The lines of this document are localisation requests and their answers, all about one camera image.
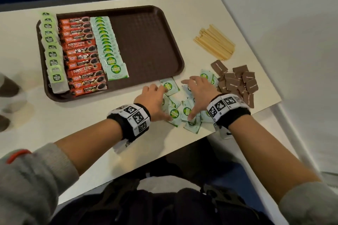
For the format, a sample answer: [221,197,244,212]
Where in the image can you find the person's right forearm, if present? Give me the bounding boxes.
[228,121,321,204]

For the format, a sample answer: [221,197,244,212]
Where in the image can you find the row of white green packets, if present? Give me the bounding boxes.
[89,16,129,81]

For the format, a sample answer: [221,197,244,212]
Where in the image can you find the row of red coffee sachets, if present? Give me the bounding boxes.
[58,16,108,97]

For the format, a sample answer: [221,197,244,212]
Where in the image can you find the pile of brown sachets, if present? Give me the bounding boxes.
[210,60,259,109]

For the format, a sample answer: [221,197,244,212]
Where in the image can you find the person's dark clothing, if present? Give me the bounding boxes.
[50,175,276,225]

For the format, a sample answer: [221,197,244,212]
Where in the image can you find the person's right hand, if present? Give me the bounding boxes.
[181,76,222,122]

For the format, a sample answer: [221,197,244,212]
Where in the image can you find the blue chair seat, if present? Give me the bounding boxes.
[206,164,268,215]

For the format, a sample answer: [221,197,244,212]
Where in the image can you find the person's left forearm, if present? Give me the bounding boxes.
[54,118,124,177]

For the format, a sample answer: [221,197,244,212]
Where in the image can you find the brown plastic tray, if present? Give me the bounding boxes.
[36,5,185,102]

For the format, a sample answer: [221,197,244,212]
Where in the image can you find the red elastic band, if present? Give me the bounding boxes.
[6,149,32,165]

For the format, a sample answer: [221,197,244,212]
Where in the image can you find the pile of wooden stir sticks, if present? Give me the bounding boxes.
[193,24,236,61]

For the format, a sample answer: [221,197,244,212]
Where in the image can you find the black marker wristband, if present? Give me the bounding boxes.
[206,93,251,140]
[107,103,152,154]

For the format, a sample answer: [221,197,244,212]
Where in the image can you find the grey right sleeve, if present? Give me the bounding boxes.
[278,181,338,225]

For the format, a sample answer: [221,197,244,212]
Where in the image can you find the grey left sleeve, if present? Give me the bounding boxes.
[0,143,80,225]

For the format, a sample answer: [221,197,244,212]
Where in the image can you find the pile of white green sachets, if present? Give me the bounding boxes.
[159,69,220,134]

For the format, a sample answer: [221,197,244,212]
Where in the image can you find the person's left hand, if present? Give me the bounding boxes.
[134,83,172,122]

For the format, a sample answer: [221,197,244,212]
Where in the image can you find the row of light green tea packets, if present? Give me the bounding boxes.
[39,12,70,94]

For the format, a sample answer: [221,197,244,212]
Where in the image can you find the grey sleeve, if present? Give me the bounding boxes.
[278,181,338,225]
[0,143,80,225]

